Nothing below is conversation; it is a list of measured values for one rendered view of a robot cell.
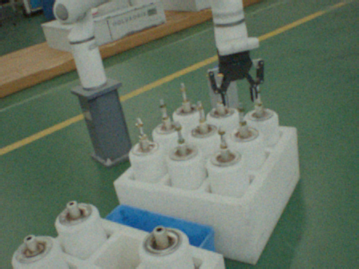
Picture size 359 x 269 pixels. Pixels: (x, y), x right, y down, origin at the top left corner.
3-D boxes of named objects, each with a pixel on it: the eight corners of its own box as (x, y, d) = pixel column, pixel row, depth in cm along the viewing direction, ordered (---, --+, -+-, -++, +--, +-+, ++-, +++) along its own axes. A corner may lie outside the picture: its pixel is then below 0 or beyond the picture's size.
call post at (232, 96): (219, 158, 151) (206, 76, 138) (227, 147, 157) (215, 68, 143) (237, 159, 148) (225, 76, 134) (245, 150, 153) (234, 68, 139)
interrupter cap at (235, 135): (247, 126, 114) (247, 124, 114) (264, 135, 108) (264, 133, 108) (223, 137, 112) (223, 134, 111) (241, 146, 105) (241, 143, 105)
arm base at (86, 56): (78, 87, 156) (65, 43, 148) (100, 79, 160) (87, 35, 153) (90, 92, 149) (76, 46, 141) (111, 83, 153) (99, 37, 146)
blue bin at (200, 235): (106, 262, 114) (94, 227, 108) (131, 236, 122) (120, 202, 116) (201, 296, 97) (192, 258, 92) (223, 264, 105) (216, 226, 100)
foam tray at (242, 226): (128, 233, 123) (112, 182, 115) (191, 163, 151) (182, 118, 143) (255, 265, 103) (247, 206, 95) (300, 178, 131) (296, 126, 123)
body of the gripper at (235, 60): (244, 34, 102) (249, 70, 107) (211, 42, 102) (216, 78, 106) (253, 41, 96) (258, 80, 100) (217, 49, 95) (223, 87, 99)
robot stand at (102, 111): (91, 158, 170) (69, 89, 157) (122, 142, 177) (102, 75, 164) (108, 170, 159) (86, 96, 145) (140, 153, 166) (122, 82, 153)
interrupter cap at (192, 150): (171, 148, 111) (170, 146, 111) (199, 145, 110) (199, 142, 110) (167, 163, 105) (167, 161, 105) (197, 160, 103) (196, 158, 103)
